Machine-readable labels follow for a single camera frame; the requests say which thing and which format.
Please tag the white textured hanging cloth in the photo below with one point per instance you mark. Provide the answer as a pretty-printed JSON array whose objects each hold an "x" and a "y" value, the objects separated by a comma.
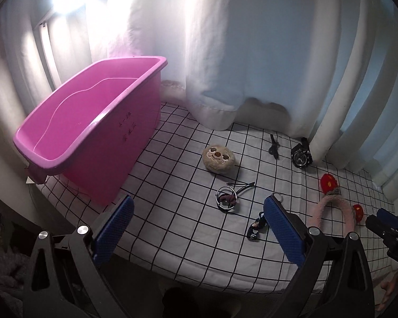
[{"x": 245, "y": 46}]

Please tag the white vertical pole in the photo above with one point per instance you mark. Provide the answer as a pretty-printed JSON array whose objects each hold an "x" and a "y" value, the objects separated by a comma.
[{"x": 44, "y": 49}]

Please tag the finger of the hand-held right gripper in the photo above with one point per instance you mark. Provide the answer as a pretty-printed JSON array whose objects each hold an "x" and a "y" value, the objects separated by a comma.
[
  {"x": 388, "y": 217},
  {"x": 376, "y": 227}
]

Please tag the pink furry headband red ears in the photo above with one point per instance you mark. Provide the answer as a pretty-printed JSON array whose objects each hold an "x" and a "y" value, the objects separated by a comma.
[{"x": 318, "y": 212}]

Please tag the beige round plush face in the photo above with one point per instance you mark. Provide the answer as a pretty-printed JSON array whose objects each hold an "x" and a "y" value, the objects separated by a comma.
[{"x": 218, "y": 159}]

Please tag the pink plastic bin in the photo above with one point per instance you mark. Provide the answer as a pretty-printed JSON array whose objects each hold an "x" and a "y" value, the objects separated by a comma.
[{"x": 86, "y": 132}]

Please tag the black wrist watch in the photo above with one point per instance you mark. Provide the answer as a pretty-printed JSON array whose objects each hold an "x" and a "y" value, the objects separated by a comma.
[{"x": 301, "y": 157}]

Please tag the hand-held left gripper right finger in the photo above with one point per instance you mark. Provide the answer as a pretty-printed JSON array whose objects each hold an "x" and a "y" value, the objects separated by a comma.
[{"x": 282, "y": 230}]

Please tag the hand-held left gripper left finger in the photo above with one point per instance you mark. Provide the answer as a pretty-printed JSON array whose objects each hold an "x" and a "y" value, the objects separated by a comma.
[{"x": 114, "y": 227}]

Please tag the person's right hand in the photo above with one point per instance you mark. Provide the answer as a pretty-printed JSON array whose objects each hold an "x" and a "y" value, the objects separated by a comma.
[{"x": 392, "y": 290}]

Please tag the white pleated curtain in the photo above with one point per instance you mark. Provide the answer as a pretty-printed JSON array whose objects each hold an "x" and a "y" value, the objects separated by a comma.
[{"x": 361, "y": 89}]

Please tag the black ribbon hair clip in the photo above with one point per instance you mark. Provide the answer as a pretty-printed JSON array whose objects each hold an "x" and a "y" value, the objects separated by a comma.
[{"x": 274, "y": 147}]

